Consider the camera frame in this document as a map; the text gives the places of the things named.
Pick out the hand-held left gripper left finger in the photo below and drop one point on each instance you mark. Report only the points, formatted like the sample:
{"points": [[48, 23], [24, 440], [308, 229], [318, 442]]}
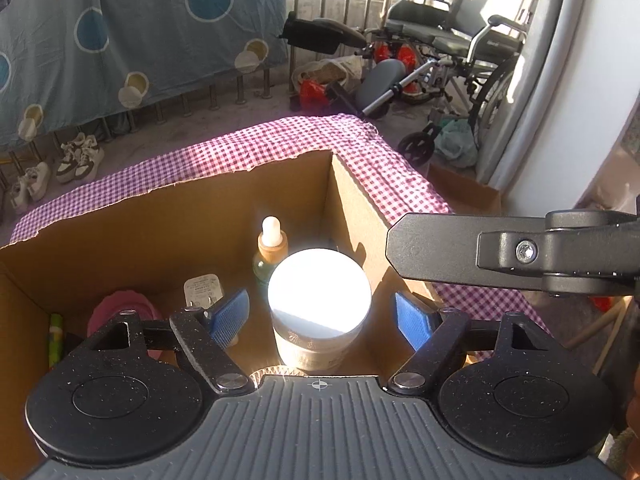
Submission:
{"points": [[230, 317]]}

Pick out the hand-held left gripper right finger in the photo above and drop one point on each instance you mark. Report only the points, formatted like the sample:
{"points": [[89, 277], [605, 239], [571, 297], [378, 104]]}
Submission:
{"points": [[412, 320]]}

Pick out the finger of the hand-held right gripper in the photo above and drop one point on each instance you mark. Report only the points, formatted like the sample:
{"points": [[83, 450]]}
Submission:
{"points": [[435, 247]]}

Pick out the white charger plug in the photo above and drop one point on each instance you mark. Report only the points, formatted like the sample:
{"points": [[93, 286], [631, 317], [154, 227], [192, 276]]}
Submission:
{"points": [[202, 287]]}

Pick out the green dropper bottle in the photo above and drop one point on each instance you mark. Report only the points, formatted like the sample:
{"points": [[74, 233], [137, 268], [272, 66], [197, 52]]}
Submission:
{"points": [[272, 247]]}

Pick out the white plastic jar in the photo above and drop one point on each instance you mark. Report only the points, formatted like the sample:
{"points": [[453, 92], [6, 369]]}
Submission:
{"points": [[320, 330]]}

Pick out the brown cardboard box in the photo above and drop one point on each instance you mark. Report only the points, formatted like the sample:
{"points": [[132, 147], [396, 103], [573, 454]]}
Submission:
{"points": [[150, 240]]}

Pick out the pink fluted plastic cup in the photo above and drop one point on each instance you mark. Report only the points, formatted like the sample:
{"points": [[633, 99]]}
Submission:
{"points": [[107, 310]]}

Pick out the green tube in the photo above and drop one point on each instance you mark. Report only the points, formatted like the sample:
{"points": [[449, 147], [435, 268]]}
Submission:
{"points": [[55, 340]]}

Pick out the flat cardboard box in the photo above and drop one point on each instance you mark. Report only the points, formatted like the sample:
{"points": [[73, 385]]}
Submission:
{"points": [[465, 192]]}

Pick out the pale green plastic bag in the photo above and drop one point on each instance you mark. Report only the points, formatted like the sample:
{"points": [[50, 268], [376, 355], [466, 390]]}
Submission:
{"points": [[456, 142]]}

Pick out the red plastic item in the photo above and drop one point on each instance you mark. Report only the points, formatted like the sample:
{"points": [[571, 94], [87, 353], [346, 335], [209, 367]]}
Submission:
{"points": [[601, 303]]}

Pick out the grey calf pad leg rest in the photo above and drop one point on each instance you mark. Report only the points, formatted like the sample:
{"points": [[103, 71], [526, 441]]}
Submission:
{"points": [[382, 80]]}

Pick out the pink checkered tablecloth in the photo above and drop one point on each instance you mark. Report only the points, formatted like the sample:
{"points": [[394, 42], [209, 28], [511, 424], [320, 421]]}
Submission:
{"points": [[300, 135]]}

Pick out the wooden stick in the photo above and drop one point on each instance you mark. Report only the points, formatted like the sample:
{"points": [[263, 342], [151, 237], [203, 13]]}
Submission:
{"points": [[597, 326]]}

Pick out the red glossy bag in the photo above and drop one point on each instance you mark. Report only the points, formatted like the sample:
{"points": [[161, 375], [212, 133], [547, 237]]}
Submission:
{"points": [[383, 52], [406, 55]]}

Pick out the red plastic bag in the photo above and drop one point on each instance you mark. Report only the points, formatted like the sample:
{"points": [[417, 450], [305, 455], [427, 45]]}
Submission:
{"points": [[314, 92]]}

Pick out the beige cloth bag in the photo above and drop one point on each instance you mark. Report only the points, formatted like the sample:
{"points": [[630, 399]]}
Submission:
{"points": [[330, 72]]}

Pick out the folding wheelchair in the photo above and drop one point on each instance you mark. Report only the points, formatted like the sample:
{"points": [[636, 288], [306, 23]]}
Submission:
{"points": [[435, 35]]}

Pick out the white olive sneaker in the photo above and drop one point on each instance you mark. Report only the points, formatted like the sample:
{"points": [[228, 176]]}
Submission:
{"points": [[67, 162], [92, 155]]}

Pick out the white beige sneaker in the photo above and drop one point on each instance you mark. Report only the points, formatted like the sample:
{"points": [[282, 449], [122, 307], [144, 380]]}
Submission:
{"points": [[36, 180], [20, 197]]}

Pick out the black padded leg rest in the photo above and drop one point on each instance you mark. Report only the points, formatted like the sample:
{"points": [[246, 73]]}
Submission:
{"points": [[320, 35]]}

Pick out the blue patterned bed sheet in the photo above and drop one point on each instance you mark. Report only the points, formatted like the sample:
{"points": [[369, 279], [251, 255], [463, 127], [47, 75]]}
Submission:
{"points": [[150, 35]]}

